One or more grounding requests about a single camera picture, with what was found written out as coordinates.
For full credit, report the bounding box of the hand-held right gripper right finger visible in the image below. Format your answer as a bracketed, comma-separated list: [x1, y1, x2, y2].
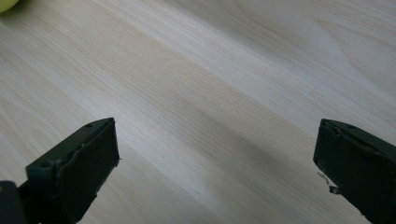
[313, 118, 396, 224]

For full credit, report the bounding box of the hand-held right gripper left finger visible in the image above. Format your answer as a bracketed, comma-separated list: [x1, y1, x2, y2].
[18, 117, 120, 224]

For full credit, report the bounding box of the yellow-green round fruit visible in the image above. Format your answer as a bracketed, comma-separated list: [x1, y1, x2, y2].
[0, 0, 20, 14]

